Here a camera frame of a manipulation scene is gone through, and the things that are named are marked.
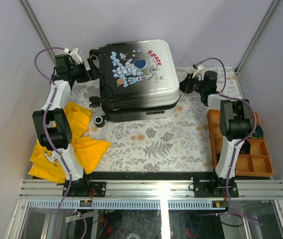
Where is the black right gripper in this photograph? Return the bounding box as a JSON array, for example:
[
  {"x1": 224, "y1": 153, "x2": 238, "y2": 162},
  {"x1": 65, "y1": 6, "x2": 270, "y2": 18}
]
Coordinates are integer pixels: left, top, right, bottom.
[{"x1": 174, "y1": 74, "x2": 205, "y2": 95}]

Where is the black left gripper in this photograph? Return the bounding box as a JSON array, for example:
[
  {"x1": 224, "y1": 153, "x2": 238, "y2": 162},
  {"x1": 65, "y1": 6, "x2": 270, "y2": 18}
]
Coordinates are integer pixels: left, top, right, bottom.
[{"x1": 68, "y1": 58, "x2": 103, "y2": 83}]

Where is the black suitcase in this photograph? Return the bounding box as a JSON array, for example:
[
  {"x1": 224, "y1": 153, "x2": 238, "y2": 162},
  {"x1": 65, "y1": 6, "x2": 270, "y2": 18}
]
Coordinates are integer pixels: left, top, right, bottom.
[{"x1": 88, "y1": 39, "x2": 180, "y2": 127}]

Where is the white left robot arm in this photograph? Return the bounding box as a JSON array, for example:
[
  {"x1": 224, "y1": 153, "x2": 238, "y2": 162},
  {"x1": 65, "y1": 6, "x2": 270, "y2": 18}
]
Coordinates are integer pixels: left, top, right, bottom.
[{"x1": 32, "y1": 50, "x2": 91, "y2": 197}]

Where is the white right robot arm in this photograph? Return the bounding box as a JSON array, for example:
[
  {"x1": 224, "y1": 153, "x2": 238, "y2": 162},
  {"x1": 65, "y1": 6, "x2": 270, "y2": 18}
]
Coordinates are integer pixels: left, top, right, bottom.
[{"x1": 179, "y1": 71, "x2": 255, "y2": 198}]

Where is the floral patterned table cloth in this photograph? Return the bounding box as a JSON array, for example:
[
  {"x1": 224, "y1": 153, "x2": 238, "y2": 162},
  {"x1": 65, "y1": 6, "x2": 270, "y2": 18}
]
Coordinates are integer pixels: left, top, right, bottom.
[{"x1": 56, "y1": 66, "x2": 244, "y2": 173}]

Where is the dark patterned rolled item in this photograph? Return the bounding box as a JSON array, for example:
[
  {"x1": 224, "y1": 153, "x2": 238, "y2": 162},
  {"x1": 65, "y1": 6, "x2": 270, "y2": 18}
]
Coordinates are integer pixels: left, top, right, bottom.
[{"x1": 249, "y1": 124, "x2": 264, "y2": 139}]

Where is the black rolled item middle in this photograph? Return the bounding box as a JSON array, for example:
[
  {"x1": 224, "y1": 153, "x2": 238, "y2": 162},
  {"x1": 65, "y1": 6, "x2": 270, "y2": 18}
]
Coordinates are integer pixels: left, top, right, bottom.
[{"x1": 240, "y1": 140, "x2": 251, "y2": 154}]

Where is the yellow Snoopy t-shirt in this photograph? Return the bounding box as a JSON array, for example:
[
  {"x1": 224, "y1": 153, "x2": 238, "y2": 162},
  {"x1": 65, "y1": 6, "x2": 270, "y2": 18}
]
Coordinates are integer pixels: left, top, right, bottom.
[{"x1": 28, "y1": 102, "x2": 111, "y2": 183}]

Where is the wooden compartment organizer tray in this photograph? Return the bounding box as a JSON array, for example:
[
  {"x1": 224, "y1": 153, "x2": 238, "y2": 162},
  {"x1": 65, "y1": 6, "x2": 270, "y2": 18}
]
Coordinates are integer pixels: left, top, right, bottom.
[{"x1": 207, "y1": 110, "x2": 275, "y2": 177}]

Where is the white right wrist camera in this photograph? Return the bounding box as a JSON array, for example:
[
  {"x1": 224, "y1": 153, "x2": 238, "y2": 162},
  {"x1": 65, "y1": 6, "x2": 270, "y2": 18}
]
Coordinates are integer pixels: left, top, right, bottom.
[{"x1": 192, "y1": 64, "x2": 204, "y2": 78}]

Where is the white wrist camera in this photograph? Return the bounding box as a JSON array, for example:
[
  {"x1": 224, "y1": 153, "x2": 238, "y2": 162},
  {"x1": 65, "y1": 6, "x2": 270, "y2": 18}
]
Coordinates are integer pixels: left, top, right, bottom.
[
  {"x1": 63, "y1": 47, "x2": 83, "y2": 64},
  {"x1": 192, "y1": 64, "x2": 204, "y2": 78}
]

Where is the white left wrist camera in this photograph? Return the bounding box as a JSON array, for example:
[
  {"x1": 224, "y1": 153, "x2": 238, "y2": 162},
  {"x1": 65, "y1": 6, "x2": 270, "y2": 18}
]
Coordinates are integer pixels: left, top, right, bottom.
[{"x1": 63, "y1": 47, "x2": 83, "y2": 64}]

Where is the aluminium front rail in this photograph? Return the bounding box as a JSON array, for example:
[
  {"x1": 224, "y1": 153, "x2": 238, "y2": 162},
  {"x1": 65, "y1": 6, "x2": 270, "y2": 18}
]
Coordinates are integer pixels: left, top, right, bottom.
[{"x1": 19, "y1": 179, "x2": 283, "y2": 201}]

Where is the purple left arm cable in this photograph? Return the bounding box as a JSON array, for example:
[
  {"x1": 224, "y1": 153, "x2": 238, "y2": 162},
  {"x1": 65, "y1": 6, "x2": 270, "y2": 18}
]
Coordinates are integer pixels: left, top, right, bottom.
[{"x1": 34, "y1": 46, "x2": 89, "y2": 239}]

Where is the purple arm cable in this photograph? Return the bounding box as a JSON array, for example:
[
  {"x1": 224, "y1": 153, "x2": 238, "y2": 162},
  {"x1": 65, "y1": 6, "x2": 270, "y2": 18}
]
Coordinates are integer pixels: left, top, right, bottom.
[
  {"x1": 34, "y1": 46, "x2": 89, "y2": 239},
  {"x1": 192, "y1": 57, "x2": 263, "y2": 227}
]

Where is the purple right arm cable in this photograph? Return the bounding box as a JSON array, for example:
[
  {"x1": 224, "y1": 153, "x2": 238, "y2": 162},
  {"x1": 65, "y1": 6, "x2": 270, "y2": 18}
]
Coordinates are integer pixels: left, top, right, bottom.
[{"x1": 192, "y1": 57, "x2": 263, "y2": 227}]

